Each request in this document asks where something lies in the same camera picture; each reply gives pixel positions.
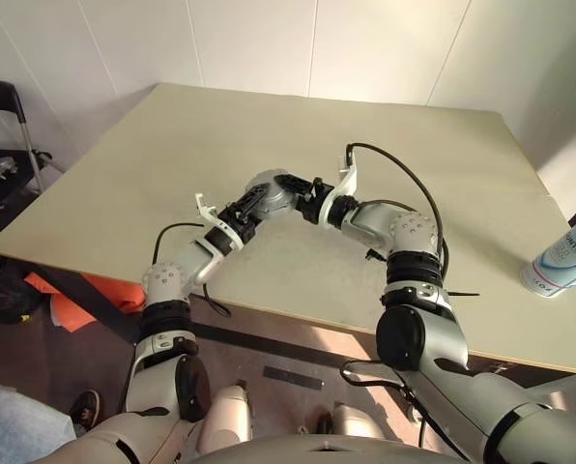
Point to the orange cloth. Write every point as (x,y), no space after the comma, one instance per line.
(70,309)

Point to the silver left robot leg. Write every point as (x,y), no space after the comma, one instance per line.
(227,411)

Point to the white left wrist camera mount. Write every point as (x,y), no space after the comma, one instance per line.
(203,203)

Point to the silver robot leg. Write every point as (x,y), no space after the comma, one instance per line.
(227,411)
(355,420)

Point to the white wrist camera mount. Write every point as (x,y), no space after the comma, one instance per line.
(346,179)
(203,203)

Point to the blue and white spray can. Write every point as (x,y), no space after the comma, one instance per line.
(563,261)

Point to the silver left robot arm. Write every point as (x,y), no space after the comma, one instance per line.
(172,280)

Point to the silver robot torso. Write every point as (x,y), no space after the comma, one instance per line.
(317,452)

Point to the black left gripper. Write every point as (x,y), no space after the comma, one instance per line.
(235,217)

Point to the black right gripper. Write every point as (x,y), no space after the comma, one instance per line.
(312,208)

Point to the silver metal part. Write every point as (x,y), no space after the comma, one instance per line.
(4,166)

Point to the grey motor with copper windings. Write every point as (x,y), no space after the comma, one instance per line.
(273,193)

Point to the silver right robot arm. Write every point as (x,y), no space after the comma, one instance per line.
(413,232)

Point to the pale blue fabric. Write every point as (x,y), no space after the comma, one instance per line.
(17,425)

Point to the black sneaker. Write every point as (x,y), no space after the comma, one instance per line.
(86,410)

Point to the black tape strip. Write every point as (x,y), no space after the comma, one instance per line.
(293,377)

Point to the black table frame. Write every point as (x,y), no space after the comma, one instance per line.
(278,348)

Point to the black bag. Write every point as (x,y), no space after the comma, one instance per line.
(8,295)

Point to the black zip tie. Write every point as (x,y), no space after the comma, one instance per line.
(464,293)

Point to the silver right robot leg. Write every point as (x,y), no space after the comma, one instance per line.
(355,420)

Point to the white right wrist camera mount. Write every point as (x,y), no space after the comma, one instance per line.
(346,179)

